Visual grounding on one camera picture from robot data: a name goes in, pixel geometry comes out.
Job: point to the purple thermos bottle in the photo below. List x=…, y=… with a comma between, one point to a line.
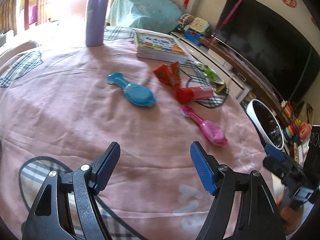
x=96, y=14

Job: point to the black round trash bin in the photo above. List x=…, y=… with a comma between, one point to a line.
x=267, y=126

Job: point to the blue hairbrush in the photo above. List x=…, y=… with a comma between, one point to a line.
x=135, y=93

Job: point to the pink bed sheet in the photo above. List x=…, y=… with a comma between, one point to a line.
x=66, y=110

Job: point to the green snack wrapper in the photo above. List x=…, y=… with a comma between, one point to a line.
x=216, y=82

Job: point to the black flat television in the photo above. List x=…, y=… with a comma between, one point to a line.
x=275, y=48

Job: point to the red snack wrapper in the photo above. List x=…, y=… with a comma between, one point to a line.
x=169, y=74

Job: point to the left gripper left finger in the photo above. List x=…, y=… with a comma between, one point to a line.
x=103, y=167

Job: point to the white tv cabinet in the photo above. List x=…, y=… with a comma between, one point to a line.
x=237, y=87

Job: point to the pink hairbrush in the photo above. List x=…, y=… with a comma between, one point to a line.
x=210, y=130

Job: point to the person's right hand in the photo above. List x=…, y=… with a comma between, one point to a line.
x=292, y=218

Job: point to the red cylindrical can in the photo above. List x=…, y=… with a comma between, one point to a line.
x=189, y=94

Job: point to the rainbow stacking ring toy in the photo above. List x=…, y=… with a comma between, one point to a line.
x=290, y=132

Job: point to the teal covered furniture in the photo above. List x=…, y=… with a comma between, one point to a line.
x=155, y=15

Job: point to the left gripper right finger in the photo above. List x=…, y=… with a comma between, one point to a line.
x=206, y=167

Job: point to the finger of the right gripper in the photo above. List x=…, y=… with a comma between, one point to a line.
x=274, y=153

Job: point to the yellow toy phone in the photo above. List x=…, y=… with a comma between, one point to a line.
x=199, y=25

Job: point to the children's picture book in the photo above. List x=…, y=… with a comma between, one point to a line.
x=159, y=47

